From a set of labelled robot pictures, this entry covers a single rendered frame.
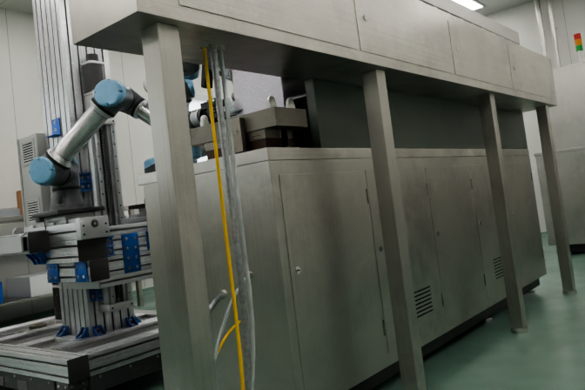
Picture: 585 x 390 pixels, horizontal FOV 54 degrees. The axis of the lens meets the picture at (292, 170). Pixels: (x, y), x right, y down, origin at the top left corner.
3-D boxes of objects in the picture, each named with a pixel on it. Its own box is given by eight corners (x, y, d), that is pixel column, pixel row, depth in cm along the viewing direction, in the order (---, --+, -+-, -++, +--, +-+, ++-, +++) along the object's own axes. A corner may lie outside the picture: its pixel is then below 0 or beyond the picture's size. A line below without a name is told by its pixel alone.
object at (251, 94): (239, 131, 214) (233, 83, 215) (286, 119, 199) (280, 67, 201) (238, 131, 214) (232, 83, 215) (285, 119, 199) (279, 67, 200)
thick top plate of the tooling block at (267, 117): (225, 146, 214) (223, 130, 214) (307, 126, 188) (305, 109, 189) (191, 145, 201) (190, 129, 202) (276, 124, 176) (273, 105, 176)
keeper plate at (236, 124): (225, 155, 190) (222, 123, 191) (247, 151, 184) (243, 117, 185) (220, 156, 188) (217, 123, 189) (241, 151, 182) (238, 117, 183)
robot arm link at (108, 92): (58, 192, 244) (140, 96, 243) (39, 191, 230) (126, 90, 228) (38, 173, 246) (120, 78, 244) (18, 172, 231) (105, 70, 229)
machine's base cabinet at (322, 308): (453, 289, 400) (437, 168, 405) (550, 289, 359) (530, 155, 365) (165, 421, 205) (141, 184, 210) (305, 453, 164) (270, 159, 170)
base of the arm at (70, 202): (43, 212, 249) (41, 190, 249) (75, 210, 260) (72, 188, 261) (61, 209, 239) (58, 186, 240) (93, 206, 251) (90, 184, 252)
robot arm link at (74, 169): (85, 185, 256) (83, 156, 257) (70, 185, 242) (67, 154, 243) (60, 189, 257) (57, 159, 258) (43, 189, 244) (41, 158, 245)
